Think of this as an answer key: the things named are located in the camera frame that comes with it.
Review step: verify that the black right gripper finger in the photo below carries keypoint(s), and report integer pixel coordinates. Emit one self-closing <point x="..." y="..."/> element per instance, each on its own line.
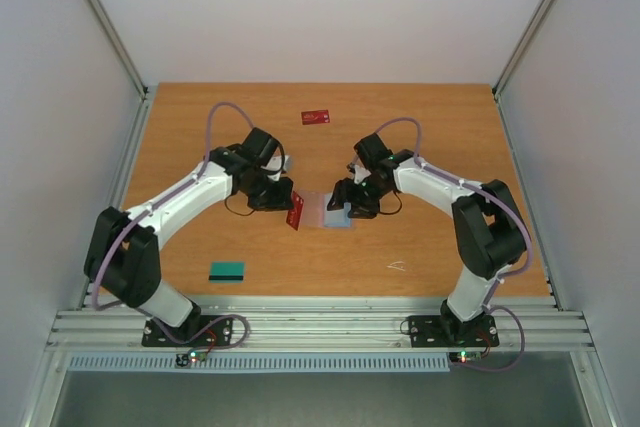
<point x="368" y="209"/>
<point x="336" y="199"/>

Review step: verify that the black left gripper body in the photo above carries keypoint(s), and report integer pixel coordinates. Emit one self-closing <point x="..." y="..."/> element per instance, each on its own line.
<point x="264" y="196"/>

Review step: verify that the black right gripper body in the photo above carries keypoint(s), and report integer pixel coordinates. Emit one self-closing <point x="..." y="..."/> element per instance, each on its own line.
<point x="351" y="195"/>

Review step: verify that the pink leather card holder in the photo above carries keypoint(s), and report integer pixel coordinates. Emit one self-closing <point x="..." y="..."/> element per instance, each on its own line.
<point x="316" y="215"/>

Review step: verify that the red vip card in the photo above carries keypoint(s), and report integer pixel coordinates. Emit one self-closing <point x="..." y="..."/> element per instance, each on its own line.
<point x="315" y="117"/>
<point x="293" y="218"/>

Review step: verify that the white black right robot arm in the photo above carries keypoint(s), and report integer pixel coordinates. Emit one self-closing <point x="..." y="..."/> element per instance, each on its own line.
<point x="490" y="232"/>

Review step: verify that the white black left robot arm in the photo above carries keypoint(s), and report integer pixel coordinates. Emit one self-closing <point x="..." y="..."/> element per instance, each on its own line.
<point x="124" y="252"/>

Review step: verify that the teal card with black stripe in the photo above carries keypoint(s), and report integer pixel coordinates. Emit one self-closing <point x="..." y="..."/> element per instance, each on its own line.
<point x="227" y="272"/>

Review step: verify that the right controller circuit board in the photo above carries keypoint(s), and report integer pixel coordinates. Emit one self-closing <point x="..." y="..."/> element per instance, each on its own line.
<point x="465" y="357"/>

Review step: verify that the controller circuit board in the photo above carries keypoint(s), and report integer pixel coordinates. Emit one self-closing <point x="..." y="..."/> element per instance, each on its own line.
<point x="189" y="359"/>
<point x="465" y="357"/>

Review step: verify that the left controller circuit board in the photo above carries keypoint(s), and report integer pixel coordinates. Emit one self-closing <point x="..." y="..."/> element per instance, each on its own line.
<point x="189" y="359"/>

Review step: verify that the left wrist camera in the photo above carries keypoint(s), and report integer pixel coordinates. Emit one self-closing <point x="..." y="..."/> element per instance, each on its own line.
<point x="279" y="166"/>

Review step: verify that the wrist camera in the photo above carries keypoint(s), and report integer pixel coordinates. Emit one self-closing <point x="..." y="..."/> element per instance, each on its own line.
<point x="358" y="172"/>
<point x="279" y="166"/>

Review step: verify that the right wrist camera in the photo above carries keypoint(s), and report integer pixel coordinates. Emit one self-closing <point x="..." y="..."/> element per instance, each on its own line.
<point x="358" y="172"/>

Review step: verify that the left aluminium frame post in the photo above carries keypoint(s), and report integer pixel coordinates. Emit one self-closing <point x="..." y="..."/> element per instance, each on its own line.
<point x="108" y="28"/>

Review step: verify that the aluminium frame post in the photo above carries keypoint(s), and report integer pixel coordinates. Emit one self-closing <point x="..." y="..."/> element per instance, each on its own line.
<point x="108" y="28"/>
<point x="536" y="21"/>

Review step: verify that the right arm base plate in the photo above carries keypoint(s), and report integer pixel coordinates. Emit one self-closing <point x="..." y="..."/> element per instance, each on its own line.
<point x="445" y="330"/>

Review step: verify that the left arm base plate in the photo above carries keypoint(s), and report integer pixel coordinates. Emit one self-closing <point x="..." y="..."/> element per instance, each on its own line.
<point x="198" y="330"/>

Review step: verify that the aluminium front rail frame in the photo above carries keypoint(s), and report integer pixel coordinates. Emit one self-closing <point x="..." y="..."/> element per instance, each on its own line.
<point x="329" y="324"/>

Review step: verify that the grey slotted cable duct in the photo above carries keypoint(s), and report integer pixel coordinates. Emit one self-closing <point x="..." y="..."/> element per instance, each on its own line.
<point x="261" y="363"/>

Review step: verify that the right aluminium frame post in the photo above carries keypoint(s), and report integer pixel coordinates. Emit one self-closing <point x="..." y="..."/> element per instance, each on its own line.
<point x="536" y="21"/>

